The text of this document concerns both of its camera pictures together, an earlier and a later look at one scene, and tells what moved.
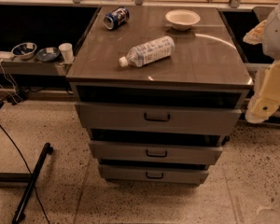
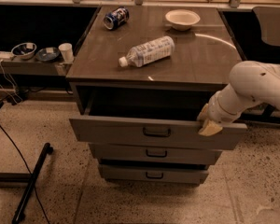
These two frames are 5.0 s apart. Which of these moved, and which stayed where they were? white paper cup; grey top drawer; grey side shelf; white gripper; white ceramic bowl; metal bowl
Moved: grey top drawer; white gripper
Stayed: grey side shelf; white paper cup; white ceramic bowl; metal bowl
